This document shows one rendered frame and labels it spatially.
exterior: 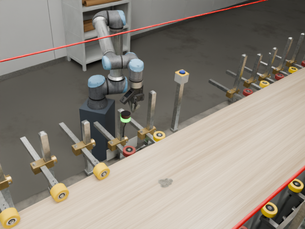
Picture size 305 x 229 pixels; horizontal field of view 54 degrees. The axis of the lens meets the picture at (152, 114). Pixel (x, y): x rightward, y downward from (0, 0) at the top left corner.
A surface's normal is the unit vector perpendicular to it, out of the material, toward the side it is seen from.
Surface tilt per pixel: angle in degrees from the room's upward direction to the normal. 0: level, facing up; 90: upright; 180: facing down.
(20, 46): 90
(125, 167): 0
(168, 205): 0
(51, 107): 0
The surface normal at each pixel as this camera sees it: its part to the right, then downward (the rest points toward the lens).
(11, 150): 0.07, -0.80
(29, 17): 0.70, 0.47
